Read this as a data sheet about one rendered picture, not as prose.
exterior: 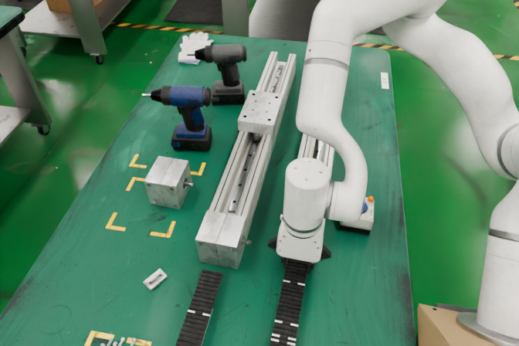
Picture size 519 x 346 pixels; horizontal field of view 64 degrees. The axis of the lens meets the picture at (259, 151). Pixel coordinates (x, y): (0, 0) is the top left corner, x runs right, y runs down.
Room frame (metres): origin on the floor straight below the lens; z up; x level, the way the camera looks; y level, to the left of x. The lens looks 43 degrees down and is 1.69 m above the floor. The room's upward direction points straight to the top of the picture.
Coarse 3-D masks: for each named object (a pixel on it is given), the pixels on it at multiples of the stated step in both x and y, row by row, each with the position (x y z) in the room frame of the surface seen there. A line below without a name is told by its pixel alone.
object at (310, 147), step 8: (304, 136) 0.94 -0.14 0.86; (304, 144) 0.90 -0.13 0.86; (312, 144) 0.94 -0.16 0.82; (320, 144) 0.93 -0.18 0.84; (304, 152) 0.87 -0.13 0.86; (312, 152) 0.91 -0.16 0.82; (320, 152) 0.90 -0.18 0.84; (328, 152) 0.87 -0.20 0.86; (320, 160) 0.88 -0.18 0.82; (328, 160) 0.84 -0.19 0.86; (328, 168) 0.80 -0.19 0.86
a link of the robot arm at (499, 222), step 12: (516, 132) 0.62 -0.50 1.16; (504, 144) 0.62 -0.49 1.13; (516, 144) 0.59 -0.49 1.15; (504, 156) 0.60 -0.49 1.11; (516, 156) 0.57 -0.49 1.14; (516, 168) 0.57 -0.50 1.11; (516, 192) 0.51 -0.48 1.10; (504, 204) 0.51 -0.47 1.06; (516, 204) 0.50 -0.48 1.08; (492, 216) 0.52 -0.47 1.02; (504, 216) 0.50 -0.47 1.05; (516, 216) 0.48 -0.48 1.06; (492, 228) 0.50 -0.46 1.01; (504, 228) 0.48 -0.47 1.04; (516, 228) 0.47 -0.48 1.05; (516, 240) 0.45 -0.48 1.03
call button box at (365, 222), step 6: (366, 198) 0.72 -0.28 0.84; (372, 204) 0.70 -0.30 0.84; (366, 210) 0.67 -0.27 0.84; (372, 210) 0.68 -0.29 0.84; (366, 216) 0.66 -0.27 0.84; (372, 216) 0.66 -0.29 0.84; (342, 222) 0.66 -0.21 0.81; (348, 222) 0.65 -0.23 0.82; (354, 222) 0.65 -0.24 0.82; (360, 222) 0.65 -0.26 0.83; (366, 222) 0.64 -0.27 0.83; (372, 222) 0.64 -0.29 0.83; (342, 228) 0.66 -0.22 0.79; (348, 228) 0.65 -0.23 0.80; (354, 228) 0.65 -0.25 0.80; (360, 228) 0.65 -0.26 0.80; (366, 228) 0.64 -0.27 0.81; (366, 234) 0.64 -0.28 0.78
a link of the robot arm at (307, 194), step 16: (304, 160) 0.57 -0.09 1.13; (288, 176) 0.53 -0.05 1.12; (304, 176) 0.53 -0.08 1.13; (320, 176) 0.53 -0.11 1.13; (288, 192) 0.52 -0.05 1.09; (304, 192) 0.50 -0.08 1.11; (320, 192) 0.51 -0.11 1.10; (288, 208) 0.52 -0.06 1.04; (304, 208) 0.50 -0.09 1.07; (320, 208) 0.50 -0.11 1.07; (288, 224) 0.52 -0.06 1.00; (304, 224) 0.50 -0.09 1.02
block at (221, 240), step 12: (216, 216) 0.63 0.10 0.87; (228, 216) 0.63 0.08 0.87; (240, 216) 0.63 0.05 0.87; (204, 228) 0.60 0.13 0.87; (216, 228) 0.60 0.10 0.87; (228, 228) 0.60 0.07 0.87; (240, 228) 0.60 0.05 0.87; (204, 240) 0.56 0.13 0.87; (216, 240) 0.56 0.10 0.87; (228, 240) 0.56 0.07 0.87; (240, 240) 0.58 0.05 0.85; (252, 240) 0.59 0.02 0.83; (204, 252) 0.56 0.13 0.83; (216, 252) 0.55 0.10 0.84; (228, 252) 0.55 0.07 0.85; (240, 252) 0.57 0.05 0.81; (216, 264) 0.55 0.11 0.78; (228, 264) 0.55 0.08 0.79
